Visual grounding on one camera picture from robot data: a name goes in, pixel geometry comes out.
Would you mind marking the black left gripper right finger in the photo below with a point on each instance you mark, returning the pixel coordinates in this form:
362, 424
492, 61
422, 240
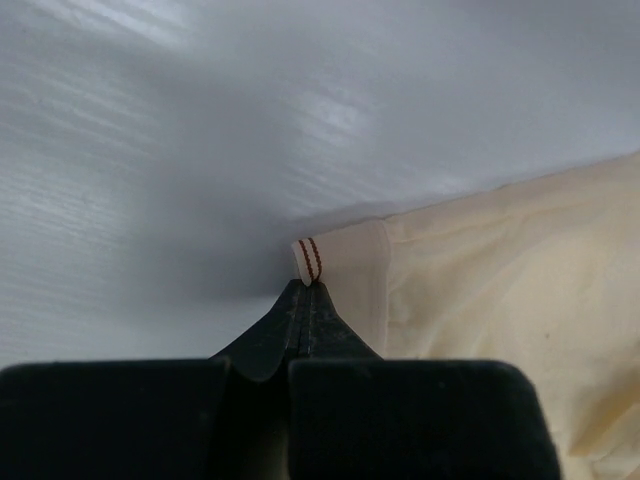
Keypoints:
357, 416

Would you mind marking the beige underwear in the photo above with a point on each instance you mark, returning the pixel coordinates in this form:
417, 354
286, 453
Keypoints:
541, 274

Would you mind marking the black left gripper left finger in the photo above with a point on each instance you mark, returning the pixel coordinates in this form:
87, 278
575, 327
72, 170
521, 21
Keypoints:
218, 418

